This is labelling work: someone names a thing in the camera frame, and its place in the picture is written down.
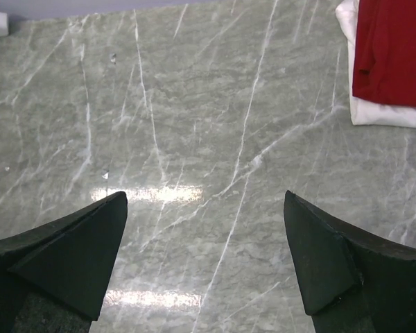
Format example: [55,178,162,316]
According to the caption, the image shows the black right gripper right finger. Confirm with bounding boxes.
[284,191,416,332]

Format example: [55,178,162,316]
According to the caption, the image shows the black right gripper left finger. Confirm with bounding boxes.
[0,191,128,332]

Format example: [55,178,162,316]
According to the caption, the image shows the white folded t-shirt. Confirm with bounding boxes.
[336,0,416,128]

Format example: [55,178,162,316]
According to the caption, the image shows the dark red folded t-shirt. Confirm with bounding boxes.
[352,0,416,108]

